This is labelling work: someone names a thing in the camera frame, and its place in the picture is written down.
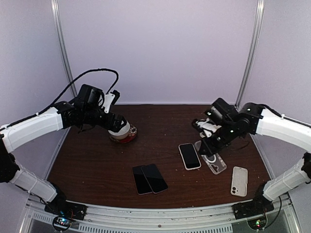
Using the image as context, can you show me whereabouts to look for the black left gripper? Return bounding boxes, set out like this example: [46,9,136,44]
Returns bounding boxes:
[82,106,127,133]

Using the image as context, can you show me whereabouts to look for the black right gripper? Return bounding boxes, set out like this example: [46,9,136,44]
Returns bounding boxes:
[200,122,239,158]

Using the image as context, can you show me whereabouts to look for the clear phone case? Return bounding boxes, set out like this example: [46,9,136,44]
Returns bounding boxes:
[194,141,227,175]

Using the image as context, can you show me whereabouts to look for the pink phone case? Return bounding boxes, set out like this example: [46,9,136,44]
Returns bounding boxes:
[178,143,202,171]

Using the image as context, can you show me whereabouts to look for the white phone case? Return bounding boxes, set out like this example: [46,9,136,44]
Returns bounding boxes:
[230,166,248,197]

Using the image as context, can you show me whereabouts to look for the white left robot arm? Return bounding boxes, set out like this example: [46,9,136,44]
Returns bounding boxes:
[0,100,131,216]

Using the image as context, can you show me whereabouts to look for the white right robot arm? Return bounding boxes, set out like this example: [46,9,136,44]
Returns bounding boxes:
[192,98,311,215]

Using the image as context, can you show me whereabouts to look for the white ceramic bowl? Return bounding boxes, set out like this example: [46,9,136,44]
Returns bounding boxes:
[108,122,130,140]

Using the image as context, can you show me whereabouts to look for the right circuit board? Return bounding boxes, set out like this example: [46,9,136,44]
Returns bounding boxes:
[247,217,267,231]

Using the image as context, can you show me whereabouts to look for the circuit board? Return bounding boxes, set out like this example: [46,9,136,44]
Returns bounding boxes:
[247,217,267,231]
[52,216,72,231]

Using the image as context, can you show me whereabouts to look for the left circuit board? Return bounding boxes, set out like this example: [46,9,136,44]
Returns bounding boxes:
[52,216,72,231]

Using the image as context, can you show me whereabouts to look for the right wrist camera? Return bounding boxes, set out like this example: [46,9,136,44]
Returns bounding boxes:
[191,118,221,138]

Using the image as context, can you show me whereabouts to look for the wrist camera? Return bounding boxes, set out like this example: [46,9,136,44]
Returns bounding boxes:
[99,90,120,114]
[191,118,221,138]

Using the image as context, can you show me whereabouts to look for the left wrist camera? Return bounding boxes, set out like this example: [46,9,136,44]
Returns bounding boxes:
[99,90,120,114]

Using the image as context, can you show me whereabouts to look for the left aluminium frame post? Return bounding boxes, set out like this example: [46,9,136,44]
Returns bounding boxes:
[51,0,74,83]

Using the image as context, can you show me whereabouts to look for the aluminium frame post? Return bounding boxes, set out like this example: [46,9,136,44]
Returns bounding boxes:
[51,0,74,83]
[235,0,265,109]

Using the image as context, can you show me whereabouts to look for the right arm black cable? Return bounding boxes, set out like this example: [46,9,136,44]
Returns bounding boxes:
[263,104,311,129]

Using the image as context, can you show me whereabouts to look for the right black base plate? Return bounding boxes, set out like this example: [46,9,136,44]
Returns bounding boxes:
[232,200,274,220]

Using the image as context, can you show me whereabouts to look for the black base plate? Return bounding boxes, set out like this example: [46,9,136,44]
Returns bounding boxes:
[232,200,274,220]
[44,202,87,220]

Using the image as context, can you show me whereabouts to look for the aluminium front rail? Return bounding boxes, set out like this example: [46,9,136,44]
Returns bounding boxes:
[18,197,302,233]

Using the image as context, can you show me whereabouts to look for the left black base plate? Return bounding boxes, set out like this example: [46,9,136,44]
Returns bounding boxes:
[44,202,87,220]

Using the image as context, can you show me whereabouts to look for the right aluminium frame post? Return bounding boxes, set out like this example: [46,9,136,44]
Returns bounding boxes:
[235,0,265,109]

